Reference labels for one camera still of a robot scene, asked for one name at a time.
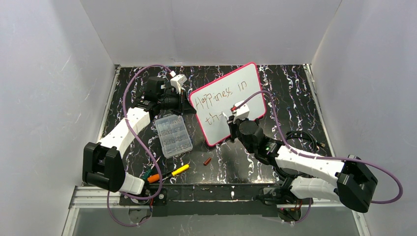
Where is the brown marker cap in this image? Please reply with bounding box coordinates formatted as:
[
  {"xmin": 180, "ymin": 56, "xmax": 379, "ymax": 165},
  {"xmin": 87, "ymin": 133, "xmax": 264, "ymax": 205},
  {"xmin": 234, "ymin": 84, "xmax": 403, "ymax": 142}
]
[{"xmin": 203, "ymin": 158, "xmax": 212, "ymax": 166}]

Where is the pink framed whiteboard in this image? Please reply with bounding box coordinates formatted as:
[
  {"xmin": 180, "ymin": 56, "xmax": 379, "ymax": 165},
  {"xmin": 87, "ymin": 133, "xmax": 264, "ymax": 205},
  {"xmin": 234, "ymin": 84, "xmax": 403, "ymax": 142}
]
[{"xmin": 189, "ymin": 62, "xmax": 262, "ymax": 147}]

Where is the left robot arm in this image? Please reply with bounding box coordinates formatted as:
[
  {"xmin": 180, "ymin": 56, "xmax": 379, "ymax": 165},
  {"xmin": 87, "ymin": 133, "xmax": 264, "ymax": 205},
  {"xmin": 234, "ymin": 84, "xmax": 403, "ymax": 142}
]
[{"xmin": 82, "ymin": 74, "xmax": 196, "ymax": 195}]

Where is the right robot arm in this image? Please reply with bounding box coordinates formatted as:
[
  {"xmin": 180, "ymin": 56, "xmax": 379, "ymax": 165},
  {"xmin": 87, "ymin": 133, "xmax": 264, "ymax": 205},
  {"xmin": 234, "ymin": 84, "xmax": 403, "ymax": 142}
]
[{"xmin": 227, "ymin": 116, "xmax": 378, "ymax": 213}]

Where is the clear plastic screw box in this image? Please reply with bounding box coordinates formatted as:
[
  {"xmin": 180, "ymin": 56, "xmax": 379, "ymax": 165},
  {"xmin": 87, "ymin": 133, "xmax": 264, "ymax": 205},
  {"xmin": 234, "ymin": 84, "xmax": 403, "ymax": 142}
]
[{"xmin": 154, "ymin": 115, "xmax": 193, "ymax": 159}]

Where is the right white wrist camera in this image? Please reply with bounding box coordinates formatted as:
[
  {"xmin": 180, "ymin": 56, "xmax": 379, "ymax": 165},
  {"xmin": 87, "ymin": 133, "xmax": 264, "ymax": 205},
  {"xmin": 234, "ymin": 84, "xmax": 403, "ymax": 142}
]
[{"xmin": 231, "ymin": 101, "xmax": 250, "ymax": 123}]

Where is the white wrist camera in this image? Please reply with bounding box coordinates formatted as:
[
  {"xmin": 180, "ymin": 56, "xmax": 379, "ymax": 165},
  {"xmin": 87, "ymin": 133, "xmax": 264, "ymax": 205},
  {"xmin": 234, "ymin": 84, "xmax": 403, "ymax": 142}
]
[
  {"xmin": 170, "ymin": 74, "xmax": 187, "ymax": 93},
  {"xmin": 231, "ymin": 101, "xmax": 250, "ymax": 123}
]

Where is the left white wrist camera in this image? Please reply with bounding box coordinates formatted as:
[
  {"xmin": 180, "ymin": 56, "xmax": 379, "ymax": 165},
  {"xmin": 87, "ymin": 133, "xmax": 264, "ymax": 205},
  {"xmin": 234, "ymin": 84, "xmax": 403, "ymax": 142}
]
[{"xmin": 170, "ymin": 74, "xmax": 187, "ymax": 93}]

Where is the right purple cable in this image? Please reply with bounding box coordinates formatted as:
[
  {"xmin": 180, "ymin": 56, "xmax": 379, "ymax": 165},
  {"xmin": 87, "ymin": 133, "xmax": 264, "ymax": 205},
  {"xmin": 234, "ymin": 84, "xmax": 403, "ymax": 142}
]
[{"xmin": 236, "ymin": 90, "xmax": 404, "ymax": 224}]

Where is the purple cable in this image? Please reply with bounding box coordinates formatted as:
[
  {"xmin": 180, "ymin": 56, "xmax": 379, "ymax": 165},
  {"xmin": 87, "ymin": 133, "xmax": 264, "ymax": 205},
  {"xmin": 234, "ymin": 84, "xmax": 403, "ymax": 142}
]
[
  {"xmin": 107, "ymin": 64, "xmax": 177, "ymax": 228},
  {"xmin": 236, "ymin": 90, "xmax": 404, "ymax": 224}
]

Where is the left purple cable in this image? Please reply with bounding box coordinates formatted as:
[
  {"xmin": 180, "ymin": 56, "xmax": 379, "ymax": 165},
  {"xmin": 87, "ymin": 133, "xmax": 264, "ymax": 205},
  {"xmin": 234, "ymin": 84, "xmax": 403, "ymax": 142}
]
[{"xmin": 107, "ymin": 64, "xmax": 177, "ymax": 228}]

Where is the yellow handled screwdriver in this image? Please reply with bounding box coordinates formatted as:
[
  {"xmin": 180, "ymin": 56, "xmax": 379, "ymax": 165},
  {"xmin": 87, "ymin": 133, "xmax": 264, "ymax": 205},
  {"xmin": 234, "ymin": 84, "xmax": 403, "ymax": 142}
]
[{"xmin": 162, "ymin": 164, "xmax": 190, "ymax": 180}]

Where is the green handled screwdriver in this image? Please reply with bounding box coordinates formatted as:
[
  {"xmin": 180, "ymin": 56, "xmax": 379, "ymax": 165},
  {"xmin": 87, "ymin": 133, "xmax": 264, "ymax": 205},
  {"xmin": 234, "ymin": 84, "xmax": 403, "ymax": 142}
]
[{"xmin": 141, "ymin": 161, "xmax": 155, "ymax": 180}]

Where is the orange handled screwdriver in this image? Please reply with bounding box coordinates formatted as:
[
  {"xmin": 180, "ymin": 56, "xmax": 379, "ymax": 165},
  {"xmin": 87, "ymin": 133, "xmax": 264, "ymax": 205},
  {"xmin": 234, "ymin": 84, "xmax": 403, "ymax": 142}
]
[{"xmin": 147, "ymin": 172, "xmax": 173, "ymax": 183}]

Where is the aluminium frame rail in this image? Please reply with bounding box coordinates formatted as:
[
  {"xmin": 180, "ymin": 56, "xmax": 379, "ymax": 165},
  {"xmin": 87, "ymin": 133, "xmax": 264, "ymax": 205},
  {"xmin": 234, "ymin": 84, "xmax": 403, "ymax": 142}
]
[{"xmin": 62, "ymin": 184, "xmax": 370, "ymax": 236}]

